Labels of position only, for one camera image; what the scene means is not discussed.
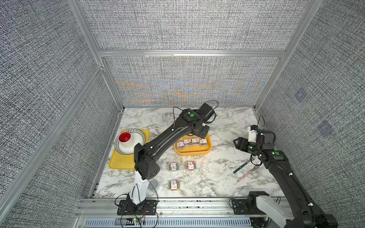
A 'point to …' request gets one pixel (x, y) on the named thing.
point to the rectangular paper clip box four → (187, 142)
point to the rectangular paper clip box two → (174, 185)
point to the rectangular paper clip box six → (196, 141)
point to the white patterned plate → (137, 137)
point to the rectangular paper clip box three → (180, 145)
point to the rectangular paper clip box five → (190, 166)
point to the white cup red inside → (125, 139)
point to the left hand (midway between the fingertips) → (204, 132)
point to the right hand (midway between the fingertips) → (239, 138)
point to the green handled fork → (234, 172)
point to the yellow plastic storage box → (194, 150)
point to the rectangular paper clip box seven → (203, 142)
